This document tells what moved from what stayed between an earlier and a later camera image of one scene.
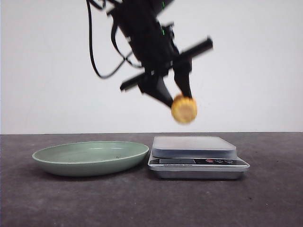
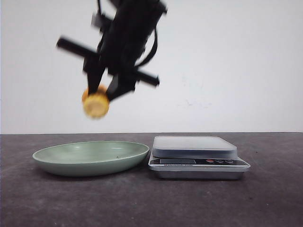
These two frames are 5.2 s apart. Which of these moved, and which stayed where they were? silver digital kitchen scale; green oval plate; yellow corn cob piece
Moved: yellow corn cob piece
Stayed: silver digital kitchen scale; green oval plate
